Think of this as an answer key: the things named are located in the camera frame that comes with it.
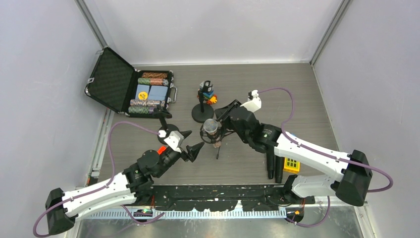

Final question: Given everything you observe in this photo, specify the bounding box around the glitter condenser microphone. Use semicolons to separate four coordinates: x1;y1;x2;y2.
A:
200;119;227;148

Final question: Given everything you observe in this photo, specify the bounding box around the black microphone stand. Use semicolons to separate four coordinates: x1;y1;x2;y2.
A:
191;92;214;123
153;108;179;145

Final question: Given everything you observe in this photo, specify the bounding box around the black front microphone stand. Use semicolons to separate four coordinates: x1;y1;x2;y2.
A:
153;108;179;145

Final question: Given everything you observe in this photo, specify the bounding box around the black tall microphone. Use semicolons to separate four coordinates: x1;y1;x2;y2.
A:
266;151;275;179

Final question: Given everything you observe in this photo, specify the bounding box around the black handheld microphone front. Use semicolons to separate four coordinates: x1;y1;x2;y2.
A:
274;156;285;183

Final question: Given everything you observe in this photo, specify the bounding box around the black tripod stand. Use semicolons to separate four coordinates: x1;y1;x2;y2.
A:
216;131;234;160

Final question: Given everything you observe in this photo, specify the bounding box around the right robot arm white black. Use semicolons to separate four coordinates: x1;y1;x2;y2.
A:
215;100;372;206

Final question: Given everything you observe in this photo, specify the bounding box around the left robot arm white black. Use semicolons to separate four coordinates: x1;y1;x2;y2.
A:
45;130;204;236

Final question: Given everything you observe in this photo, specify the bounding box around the orange block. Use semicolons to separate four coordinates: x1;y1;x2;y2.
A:
157;146;166;155

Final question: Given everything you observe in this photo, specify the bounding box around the colourful toy brick car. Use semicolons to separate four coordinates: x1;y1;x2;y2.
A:
197;80;217;105

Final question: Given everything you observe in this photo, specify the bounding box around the yellow perforated block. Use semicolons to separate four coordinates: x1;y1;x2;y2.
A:
283;157;300;174

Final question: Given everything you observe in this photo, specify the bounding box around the black poker chip case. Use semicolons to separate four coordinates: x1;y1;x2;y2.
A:
84;47;178;118

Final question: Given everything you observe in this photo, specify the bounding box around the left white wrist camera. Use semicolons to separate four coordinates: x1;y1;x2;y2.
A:
164;130;185;153

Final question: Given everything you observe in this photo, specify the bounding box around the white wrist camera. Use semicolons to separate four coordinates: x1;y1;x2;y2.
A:
241;90;262;113
164;130;185;153

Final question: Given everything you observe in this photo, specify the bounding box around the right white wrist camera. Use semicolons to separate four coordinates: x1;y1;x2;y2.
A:
241;90;262;113

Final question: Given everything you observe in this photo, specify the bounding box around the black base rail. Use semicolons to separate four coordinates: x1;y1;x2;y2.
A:
132;184;315;212

